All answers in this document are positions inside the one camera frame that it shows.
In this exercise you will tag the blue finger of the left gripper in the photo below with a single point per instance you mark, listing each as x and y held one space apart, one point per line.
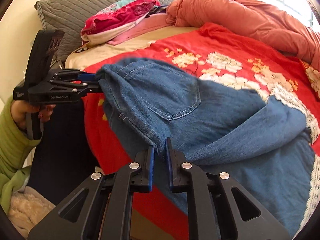
73 75
76 86

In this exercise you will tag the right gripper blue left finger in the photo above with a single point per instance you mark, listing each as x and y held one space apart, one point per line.
142 179

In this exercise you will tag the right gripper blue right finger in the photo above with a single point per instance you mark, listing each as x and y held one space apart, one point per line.
179 178

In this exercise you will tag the blue denim lace-trimmed pants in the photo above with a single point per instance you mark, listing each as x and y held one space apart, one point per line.
263 143

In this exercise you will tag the person's left hand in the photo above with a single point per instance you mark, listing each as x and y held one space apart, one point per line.
19 110

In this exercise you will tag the beige bed sheet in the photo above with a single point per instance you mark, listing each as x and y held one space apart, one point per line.
86 56

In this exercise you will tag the pink floral pillow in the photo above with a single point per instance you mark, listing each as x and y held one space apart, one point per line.
115 19

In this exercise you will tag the light pink folded cloth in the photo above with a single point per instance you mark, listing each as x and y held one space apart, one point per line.
148 24

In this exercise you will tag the cream fluffy rug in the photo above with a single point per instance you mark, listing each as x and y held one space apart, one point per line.
27 208

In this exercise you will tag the red floral blanket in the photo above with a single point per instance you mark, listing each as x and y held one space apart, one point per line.
214 53

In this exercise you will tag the salmon pink duvet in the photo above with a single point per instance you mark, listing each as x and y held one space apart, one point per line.
255 19

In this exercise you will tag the black camera mount box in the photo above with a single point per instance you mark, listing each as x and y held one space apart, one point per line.
45 45

